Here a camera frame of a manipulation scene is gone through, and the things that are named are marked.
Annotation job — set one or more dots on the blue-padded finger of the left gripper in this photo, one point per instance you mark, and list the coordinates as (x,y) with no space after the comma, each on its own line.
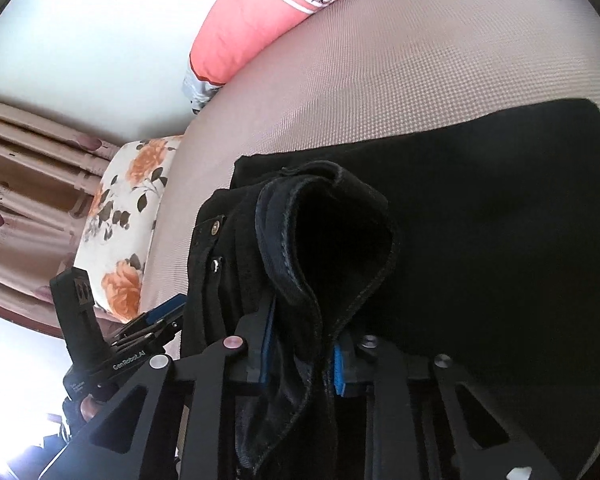
(171,310)
(163,331)

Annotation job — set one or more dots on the person's left hand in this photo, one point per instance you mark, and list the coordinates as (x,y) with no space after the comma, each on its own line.
(78,413)

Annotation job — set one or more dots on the white floral orange pillow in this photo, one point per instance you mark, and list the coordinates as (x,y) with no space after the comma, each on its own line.
(116,240)

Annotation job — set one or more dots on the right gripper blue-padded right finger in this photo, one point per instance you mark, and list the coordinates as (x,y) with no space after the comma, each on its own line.
(412,417)

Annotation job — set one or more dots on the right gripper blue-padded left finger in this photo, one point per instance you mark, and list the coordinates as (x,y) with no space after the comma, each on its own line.
(174,419)

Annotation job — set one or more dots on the beige patterned curtain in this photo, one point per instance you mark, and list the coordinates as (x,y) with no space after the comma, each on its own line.
(49,175)

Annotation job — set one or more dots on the long pink plaid bolster pillow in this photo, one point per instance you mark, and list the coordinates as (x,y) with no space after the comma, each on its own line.
(232,34)

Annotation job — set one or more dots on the black pants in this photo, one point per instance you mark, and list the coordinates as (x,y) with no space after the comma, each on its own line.
(479,240)

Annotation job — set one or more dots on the beige mesh bed mat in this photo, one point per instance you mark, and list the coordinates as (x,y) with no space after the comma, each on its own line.
(364,70)

